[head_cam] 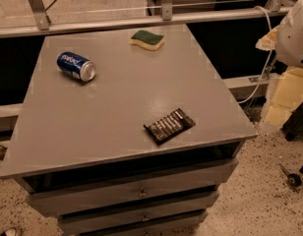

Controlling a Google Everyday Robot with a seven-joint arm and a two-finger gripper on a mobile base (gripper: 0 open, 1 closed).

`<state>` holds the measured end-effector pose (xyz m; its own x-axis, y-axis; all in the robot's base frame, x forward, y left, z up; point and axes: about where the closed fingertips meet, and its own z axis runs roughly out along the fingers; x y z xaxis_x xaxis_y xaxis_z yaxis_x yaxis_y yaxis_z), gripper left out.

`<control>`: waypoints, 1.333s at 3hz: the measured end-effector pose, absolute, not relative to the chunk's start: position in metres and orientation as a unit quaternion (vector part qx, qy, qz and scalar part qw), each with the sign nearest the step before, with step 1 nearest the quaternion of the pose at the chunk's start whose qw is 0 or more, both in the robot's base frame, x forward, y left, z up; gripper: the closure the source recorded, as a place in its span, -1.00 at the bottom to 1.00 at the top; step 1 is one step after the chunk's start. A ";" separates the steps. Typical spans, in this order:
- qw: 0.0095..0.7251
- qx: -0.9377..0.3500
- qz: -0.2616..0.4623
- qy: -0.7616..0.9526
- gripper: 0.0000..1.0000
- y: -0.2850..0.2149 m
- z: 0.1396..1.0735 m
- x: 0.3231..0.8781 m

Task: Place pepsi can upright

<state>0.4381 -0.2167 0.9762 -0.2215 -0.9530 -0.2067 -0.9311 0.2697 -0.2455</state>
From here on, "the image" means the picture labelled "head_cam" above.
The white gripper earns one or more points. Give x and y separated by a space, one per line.
294 38

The blue pepsi can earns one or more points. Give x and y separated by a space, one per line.
76 66

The black caster wheel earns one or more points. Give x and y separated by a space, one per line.
293 179

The black snack wrapper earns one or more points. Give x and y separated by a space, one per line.
169 126

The green yellow sponge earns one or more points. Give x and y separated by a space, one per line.
147 40

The top grey drawer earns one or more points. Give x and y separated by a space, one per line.
118 191

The grey drawer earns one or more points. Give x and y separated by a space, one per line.
118 191
154 226
138 211

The grey drawer cabinet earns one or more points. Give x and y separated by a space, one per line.
72 133

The bottom grey drawer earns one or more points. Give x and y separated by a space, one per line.
154 226

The middle grey drawer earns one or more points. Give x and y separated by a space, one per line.
138 211

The metal railing frame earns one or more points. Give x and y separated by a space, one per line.
49 17

